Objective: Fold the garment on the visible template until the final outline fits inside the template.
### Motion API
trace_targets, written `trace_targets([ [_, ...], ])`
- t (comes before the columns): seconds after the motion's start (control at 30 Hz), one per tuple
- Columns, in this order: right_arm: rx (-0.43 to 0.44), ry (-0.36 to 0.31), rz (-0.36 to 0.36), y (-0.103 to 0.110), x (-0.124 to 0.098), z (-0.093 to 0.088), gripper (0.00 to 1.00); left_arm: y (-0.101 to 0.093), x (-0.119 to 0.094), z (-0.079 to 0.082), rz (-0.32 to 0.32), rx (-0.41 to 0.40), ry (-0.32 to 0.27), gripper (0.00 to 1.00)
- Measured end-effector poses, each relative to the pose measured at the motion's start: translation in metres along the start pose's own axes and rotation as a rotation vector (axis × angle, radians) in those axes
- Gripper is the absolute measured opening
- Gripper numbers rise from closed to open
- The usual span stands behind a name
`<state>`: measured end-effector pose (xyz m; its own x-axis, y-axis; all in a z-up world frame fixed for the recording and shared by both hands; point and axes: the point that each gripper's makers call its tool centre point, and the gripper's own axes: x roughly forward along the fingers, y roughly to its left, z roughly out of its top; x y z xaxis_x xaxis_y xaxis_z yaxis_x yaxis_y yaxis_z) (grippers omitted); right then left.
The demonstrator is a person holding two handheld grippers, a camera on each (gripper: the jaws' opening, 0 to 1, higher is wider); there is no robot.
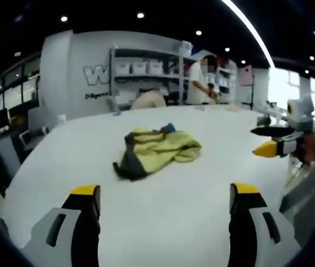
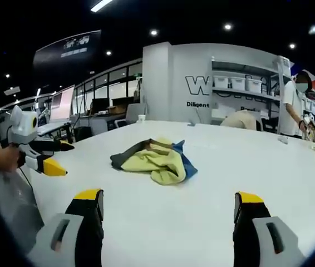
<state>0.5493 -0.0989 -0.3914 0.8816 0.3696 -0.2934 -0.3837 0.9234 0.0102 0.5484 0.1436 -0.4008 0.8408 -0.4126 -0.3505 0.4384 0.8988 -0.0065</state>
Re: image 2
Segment grey metal shelf unit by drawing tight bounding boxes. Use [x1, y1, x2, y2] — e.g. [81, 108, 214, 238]
[210, 55, 292, 135]

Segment round ceiling spotlights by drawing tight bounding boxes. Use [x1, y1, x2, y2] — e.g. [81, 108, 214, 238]
[0, 22, 315, 85]

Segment yellow blue grey garment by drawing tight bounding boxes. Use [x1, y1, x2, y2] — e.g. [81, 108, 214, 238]
[110, 136, 199, 187]

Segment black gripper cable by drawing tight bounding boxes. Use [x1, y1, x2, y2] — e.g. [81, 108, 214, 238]
[18, 166, 33, 191]

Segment person's left hand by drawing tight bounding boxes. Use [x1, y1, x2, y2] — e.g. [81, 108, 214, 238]
[0, 142, 26, 171]

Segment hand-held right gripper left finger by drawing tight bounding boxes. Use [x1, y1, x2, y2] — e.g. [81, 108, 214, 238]
[26, 189, 105, 267]

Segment ceiling strip light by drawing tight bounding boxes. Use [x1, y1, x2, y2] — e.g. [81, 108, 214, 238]
[90, 0, 114, 12]

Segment pale display screen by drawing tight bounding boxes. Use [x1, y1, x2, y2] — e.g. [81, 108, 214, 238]
[50, 85, 75, 122]

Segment white storage bin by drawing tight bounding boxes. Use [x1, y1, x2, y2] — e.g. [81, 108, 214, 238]
[213, 76, 229, 91]
[229, 77, 246, 91]
[245, 77, 263, 92]

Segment black monitor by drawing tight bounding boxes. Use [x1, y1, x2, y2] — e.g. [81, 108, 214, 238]
[91, 98, 110, 112]

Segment dark hanging banner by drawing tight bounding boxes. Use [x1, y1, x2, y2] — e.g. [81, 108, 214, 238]
[33, 29, 102, 71]

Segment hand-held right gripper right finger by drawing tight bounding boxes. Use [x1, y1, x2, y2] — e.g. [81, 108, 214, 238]
[232, 191, 306, 267]

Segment cardboard box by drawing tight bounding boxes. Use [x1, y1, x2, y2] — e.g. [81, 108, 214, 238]
[106, 104, 127, 115]

